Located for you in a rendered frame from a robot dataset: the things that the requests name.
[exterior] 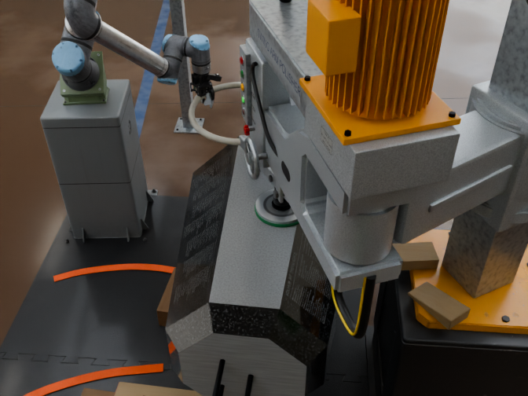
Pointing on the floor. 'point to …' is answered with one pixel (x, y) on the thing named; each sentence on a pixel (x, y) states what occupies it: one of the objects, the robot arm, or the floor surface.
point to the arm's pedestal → (99, 163)
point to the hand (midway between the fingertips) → (207, 103)
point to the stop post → (183, 71)
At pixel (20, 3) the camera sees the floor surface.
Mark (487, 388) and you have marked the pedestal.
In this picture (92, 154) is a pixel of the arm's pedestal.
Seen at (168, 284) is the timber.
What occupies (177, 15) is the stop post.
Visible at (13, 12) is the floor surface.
